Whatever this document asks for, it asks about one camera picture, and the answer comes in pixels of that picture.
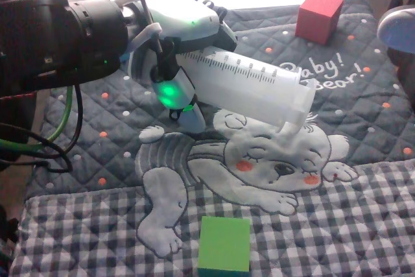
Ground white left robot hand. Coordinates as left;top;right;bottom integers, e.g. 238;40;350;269
142;0;238;134

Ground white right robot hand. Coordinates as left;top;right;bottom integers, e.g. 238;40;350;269
377;5;415;54

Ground large translucent plastic syringe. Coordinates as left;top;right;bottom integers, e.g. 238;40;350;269
124;43;317;148

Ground red cube block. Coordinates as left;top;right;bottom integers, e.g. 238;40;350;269
294;0;344;45

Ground grey quilt with bear print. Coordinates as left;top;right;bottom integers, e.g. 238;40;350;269
9;0;415;277

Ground green cube block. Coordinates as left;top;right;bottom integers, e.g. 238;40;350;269
197;215;251;277

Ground black cable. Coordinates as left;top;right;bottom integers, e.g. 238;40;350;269
0;84;82;174

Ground green cable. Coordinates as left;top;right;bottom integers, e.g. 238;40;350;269
0;85;73;156

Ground thin red wire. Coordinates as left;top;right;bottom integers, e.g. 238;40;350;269
0;92;37;102

